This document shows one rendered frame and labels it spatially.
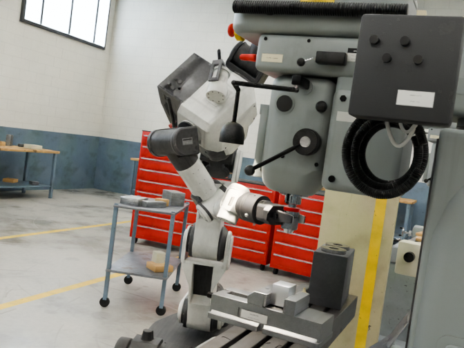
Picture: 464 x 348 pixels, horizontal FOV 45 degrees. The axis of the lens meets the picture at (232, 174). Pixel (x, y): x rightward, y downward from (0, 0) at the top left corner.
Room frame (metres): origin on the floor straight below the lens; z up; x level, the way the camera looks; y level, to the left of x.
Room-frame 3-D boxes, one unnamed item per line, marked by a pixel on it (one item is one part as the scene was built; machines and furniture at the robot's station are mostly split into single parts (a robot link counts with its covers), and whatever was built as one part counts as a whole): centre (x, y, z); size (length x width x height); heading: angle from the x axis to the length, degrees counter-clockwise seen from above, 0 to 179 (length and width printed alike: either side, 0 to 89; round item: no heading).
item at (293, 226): (1.57, -0.18, 1.23); 0.05 x 0.05 x 0.05
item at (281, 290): (1.60, -0.20, 1.01); 0.06 x 0.05 x 0.06; 154
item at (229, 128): (1.60, 0.01, 1.46); 0.07 x 0.07 x 0.06
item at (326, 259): (2.02, -0.41, 1.00); 0.22 x 0.12 x 0.20; 162
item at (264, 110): (1.62, -0.08, 1.45); 0.04 x 0.04 x 0.21; 67
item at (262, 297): (1.63, -0.15, 0.99); 0.12 x 0.06 x 0.04; 154
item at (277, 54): (1.55, -0.22, 1.68); 0.34 x 0.24 x 0.10; 67
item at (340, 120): (1.49, -0.36, 1.47); 0.24 x 0.19 x 0.26; 157
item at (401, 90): (1.15, -0.32, 1.62); 0.20 x 0.09 x 0.21; 67
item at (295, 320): (1.62, -0.17, 0.96); 0.35 x 0.15 x 0.11; 64
